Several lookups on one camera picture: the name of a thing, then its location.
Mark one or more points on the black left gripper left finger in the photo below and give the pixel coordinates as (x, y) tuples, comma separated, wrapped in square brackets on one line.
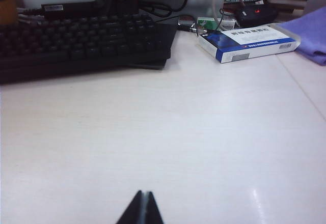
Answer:
[(135, 211)]

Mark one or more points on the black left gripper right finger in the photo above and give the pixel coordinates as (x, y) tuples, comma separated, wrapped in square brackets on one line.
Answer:
[(152, 211)]

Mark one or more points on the purple microfibre rag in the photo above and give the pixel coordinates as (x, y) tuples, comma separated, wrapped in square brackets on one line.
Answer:
[(310, 30)]

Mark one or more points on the black computer keyboard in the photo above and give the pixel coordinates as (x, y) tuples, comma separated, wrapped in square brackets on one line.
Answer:
[(76, 43)]

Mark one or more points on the small green white box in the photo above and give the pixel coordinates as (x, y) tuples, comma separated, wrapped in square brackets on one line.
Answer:
[(206, 23)]

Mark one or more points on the blue white medicine box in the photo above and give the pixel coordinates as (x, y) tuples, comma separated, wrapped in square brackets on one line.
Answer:
[(254, 40)]

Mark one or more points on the black power adapter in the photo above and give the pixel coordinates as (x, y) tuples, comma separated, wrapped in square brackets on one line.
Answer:
[(71, 9)]

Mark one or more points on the black USB hub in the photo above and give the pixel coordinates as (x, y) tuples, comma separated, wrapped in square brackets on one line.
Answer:
[(254, 16)]

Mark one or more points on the dark brown book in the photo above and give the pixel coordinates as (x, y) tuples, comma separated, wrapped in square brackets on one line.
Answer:
[(287, 1)]

